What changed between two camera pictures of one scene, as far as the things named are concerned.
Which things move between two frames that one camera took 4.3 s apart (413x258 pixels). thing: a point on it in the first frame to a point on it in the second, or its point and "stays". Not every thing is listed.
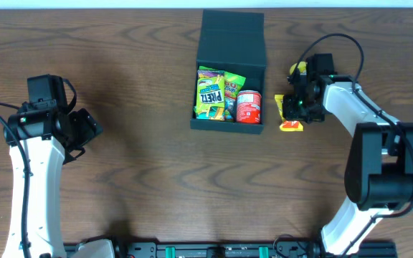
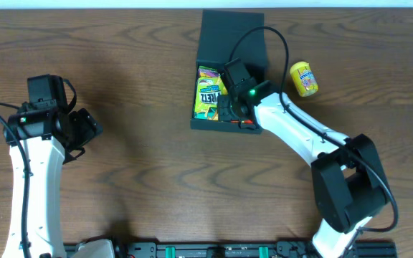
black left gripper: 85,128 stays
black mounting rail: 236,249 stays
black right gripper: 297,99 to 226,106
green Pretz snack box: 210,102 stays
